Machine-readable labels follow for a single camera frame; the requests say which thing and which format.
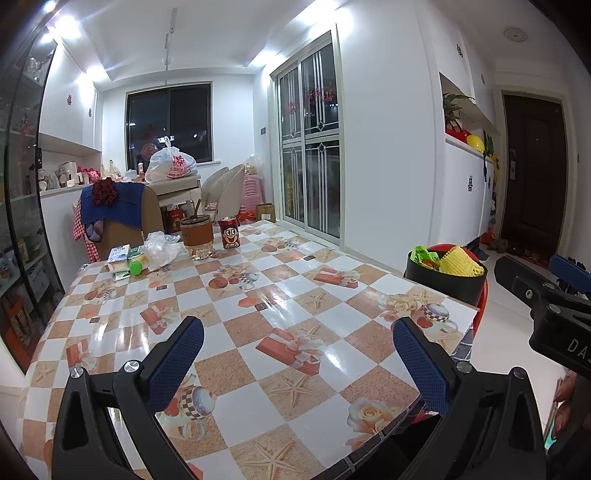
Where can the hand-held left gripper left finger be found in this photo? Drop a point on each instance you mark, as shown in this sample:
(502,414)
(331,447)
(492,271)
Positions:
(175,364)

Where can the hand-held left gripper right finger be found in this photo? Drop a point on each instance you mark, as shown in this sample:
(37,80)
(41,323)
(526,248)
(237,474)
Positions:
(420,364)

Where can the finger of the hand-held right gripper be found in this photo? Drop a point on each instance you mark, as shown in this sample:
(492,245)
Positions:
(570,270)
(521,284)

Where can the yellow foam fruit net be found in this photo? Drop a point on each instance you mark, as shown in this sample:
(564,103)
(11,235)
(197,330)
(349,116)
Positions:
(459,261)

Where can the black trash bin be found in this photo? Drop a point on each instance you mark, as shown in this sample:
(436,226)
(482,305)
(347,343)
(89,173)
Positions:
(443,288)

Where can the bright green bag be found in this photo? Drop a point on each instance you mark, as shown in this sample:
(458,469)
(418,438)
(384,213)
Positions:
(421,254)

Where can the person's right hand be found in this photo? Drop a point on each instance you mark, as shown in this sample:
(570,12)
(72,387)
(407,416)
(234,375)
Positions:
(565,401)

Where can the dark red doormat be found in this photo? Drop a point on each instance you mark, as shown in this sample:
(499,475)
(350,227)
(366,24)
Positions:
(526,258)

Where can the red plastic stool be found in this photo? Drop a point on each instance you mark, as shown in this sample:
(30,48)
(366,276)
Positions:
(482,300)

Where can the dark entrance door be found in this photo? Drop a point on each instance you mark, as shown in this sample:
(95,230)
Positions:
(531,184)

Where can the white shoe cabinet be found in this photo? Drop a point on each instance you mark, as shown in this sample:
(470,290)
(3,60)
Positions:
(461,203)

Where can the small green cap bottle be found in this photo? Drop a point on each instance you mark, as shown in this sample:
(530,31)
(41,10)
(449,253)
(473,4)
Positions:
(138,266)

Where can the green white milk carton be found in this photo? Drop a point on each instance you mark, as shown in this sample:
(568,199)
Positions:
(135,252)
(121,272)

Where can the clear plastic bag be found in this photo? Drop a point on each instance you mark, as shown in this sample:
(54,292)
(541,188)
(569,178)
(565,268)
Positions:
(159,251)

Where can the patterned checkered tablecloth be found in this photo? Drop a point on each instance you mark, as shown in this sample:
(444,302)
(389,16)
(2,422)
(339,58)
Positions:
(277,295)

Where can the blue white milk carton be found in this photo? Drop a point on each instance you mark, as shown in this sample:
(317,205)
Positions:
(117,254)

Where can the glass cup brown sleeve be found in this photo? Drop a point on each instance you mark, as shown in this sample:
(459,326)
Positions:
(196,237)

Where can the red drink can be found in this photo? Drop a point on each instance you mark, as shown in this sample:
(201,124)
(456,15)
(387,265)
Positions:
(229,233)

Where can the red gift box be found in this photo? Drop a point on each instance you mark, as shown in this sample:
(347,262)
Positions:
(174,219)

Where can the yellow helmet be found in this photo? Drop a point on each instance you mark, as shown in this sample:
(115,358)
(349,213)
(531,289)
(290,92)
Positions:
(475,142)

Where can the brown chair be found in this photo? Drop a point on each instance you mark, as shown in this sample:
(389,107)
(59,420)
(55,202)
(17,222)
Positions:
(152,217)

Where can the red cloth item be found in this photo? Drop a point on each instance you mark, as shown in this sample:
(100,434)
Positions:
(457,130)

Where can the red checkered cloth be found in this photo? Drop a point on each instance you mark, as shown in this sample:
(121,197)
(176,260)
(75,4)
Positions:
(81,226)

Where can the blue cloth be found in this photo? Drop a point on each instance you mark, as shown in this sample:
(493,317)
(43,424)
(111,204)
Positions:
(124,198)

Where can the small cardboard box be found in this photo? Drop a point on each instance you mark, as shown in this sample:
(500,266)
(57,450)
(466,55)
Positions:
(265,212)

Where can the beige dining chair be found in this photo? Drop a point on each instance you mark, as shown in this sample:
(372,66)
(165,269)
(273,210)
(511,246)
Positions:
(233,191)
(212,191)

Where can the beige dining table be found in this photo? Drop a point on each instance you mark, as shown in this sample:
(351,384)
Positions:
(178,187)

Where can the dark red knitted cloth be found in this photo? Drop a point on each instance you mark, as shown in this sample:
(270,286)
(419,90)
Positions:
(104,191)

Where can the white sideboard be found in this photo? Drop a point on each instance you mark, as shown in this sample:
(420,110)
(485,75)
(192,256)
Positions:
(60,217)

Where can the potted plant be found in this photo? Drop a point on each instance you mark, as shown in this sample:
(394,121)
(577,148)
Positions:
(455,106)

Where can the stack of pink stools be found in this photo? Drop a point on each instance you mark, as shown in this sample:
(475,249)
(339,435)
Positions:
(253,189)

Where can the white shopping bag red print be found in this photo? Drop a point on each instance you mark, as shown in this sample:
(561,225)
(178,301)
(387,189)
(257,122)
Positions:
(171,166)

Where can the clear snack bag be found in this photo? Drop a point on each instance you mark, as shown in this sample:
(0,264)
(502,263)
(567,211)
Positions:
(251,165)

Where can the glass display cabinet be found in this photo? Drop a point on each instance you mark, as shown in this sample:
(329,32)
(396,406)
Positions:
(23,207)

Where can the beige small appliance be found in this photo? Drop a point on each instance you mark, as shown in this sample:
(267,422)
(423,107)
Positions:
(68,173)

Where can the dark window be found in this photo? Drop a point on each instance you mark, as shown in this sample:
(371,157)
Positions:
(184,120)

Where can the sliding glass door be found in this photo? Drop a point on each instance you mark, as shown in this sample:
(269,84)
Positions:
(302,138)

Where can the ceiling track lamp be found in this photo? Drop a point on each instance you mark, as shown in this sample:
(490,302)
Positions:
(168,37)

